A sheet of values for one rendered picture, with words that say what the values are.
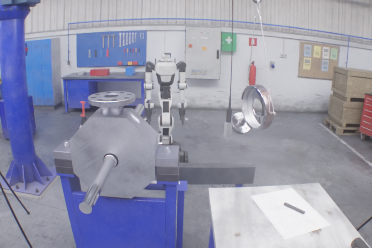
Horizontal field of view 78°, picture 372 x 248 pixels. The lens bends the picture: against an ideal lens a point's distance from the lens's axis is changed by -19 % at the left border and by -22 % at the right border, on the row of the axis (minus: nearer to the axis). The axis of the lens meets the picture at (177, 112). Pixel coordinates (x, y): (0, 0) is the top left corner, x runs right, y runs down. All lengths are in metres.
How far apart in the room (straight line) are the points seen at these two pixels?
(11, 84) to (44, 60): 3.84
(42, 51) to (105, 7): 1.89
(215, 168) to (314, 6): 6.00
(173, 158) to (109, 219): 0.61
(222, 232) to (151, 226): 0.57
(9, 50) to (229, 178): 2.58
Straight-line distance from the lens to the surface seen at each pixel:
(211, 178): 1.98
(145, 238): 1.84
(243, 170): 1.99
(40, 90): 7.24
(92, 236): 1.94
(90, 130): 1.50
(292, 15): 7.10
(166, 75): 3.68
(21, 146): 3.45
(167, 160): 1.49
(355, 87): 5.99
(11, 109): 3.33
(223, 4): 6.73
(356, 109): 6.10
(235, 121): 2.52
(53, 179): 3.66
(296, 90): 7.21
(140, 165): 1.51
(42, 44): 7.05
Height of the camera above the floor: 1.73
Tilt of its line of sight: 16 degrees down
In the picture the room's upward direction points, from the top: 1 degrees clockwise
